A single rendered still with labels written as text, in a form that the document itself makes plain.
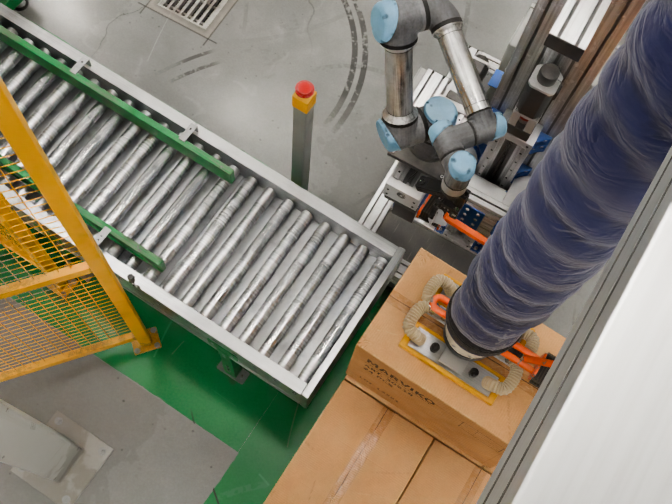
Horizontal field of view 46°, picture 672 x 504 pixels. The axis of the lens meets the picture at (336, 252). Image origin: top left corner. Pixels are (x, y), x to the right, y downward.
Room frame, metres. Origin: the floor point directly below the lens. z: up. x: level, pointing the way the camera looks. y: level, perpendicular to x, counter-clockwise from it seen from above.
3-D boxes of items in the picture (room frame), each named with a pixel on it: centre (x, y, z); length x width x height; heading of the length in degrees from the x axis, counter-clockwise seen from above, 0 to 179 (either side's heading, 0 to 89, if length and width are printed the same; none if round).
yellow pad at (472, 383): (0.65, -0.42, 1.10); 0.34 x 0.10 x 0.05; 66
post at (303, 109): (1.56, 0.21, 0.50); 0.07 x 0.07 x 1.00; 67
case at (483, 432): (0.72, -0.47, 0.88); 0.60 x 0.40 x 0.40; 66
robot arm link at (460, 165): (1.10, -0.30, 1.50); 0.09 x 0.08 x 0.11; 31
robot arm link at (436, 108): (1.43, -0.25, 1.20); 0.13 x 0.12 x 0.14; 121
